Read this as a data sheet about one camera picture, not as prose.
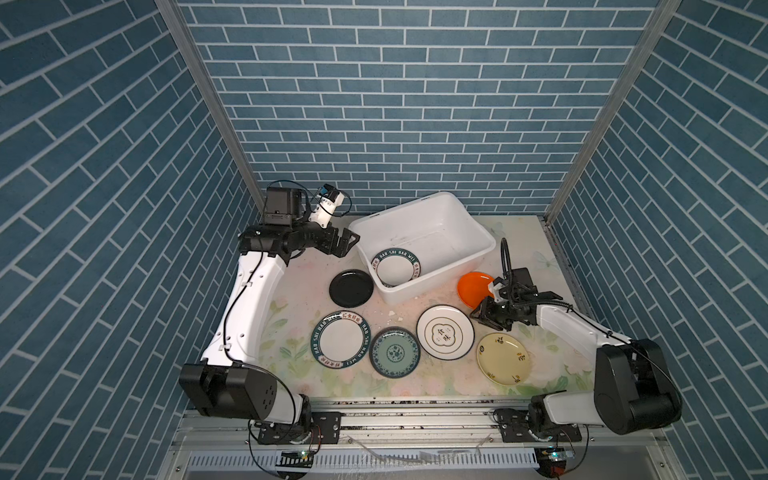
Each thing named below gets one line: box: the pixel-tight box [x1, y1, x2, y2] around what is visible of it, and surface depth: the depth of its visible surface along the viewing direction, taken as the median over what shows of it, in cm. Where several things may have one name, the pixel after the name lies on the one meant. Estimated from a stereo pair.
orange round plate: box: [457, 271, 494, 309], surface depth 101 cm
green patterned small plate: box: [369, 326, 421, 379], surface depth 88 cm
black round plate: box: [329, 269, 374, 308], surface depth 99 cm
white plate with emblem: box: [416, 304, 475, 361], surface depth 91 cm
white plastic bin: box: [349, 192, 496, 305], surface depth 108 cm
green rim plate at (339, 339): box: [310, 310, 371, 369], surface depth 91 cm
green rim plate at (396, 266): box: [371, 247, 422, 288], surface depth 108 cm
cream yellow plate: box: [476, 332, 531, 386], surface depth 88 cm
